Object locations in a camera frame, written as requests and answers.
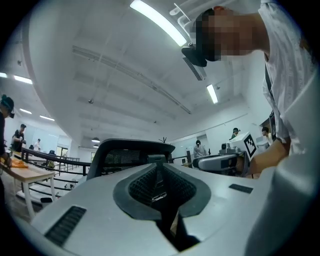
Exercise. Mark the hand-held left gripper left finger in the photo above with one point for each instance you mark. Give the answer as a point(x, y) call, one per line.
point(95, 220)

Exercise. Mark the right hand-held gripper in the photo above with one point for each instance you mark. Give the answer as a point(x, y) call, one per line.
point(240, 142)

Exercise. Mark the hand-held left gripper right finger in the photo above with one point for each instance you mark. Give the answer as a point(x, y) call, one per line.
point(225, 207)

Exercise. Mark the black mesh office chair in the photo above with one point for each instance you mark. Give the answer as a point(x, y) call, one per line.
point(110, 146)

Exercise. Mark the person's right forearm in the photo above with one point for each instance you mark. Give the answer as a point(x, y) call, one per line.
point(270, 155)

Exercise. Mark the person's right hand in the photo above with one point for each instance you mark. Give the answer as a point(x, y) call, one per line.
point(240, 165)

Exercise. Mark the black coat rack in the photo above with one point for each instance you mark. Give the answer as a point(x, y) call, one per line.
point(164, 140)

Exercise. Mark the short ceiling light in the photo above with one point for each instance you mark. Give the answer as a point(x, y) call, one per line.
point(212, 93)
point(47, 118)
point(23, 79)
point(25, 111)

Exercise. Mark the black railing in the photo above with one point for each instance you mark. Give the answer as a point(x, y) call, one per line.
point(60, 160)

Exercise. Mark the grey pendant lamp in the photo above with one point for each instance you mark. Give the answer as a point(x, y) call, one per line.
point(95, 140)

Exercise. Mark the wooden table with white legs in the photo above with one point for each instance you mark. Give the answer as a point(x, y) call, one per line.
point(30, 173)

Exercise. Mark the orange item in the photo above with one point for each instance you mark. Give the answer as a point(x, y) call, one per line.
point(20, 165)

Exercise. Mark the ceiling air vent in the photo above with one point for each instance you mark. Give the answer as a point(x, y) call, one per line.
point(195, 68)

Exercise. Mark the person's head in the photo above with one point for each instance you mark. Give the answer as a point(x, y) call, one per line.
point(237, 35)

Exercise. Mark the person in white shirt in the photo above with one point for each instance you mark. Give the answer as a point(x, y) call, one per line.
point(287, 50)

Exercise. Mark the long ceiling light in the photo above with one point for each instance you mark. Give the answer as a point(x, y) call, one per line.
point(160, 21)

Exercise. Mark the white ceiling pipes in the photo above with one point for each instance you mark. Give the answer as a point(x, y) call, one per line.
point(182, 10)

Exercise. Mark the black head-worn camera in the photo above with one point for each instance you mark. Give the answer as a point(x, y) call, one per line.
point(195, 55)

